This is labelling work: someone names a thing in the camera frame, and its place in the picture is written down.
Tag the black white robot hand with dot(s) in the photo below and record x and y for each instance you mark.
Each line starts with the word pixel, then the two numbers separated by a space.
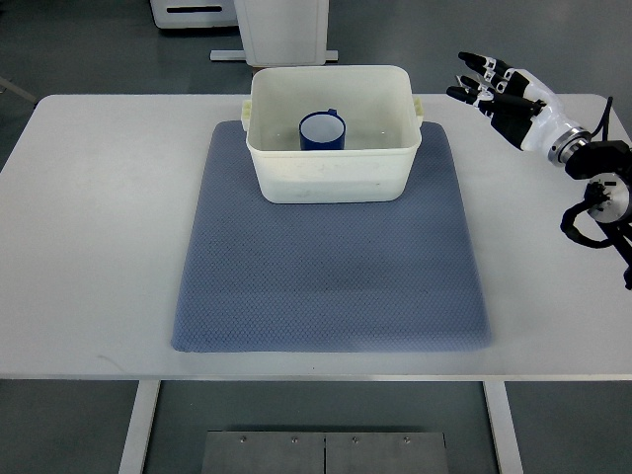
pixel 522 109

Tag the blue enamel mug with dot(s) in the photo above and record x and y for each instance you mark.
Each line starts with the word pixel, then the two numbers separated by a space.
pixel 324 130

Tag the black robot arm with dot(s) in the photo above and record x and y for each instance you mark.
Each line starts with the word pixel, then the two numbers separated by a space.
pixel 606 165

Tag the white plastic box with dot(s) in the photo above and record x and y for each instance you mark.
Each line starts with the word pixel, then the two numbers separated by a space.
pixel 382 136

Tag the blue textured mat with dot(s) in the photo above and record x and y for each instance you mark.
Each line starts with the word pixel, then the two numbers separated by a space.
pixel 374 277

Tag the right white table leg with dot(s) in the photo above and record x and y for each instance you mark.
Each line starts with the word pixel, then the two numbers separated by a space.
pixel 502 427

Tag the white table leg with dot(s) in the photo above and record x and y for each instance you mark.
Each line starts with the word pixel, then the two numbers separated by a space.
pixel 139 428
pixel 502 427

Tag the white cabinet with slot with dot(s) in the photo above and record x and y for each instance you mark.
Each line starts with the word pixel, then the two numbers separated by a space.
pixel 173 14

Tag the left white table leg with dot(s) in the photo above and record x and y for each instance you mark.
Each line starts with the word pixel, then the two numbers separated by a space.
pixel 139 428

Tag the white machine pedestal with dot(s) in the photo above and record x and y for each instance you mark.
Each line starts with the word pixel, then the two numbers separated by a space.
pixel 281 33

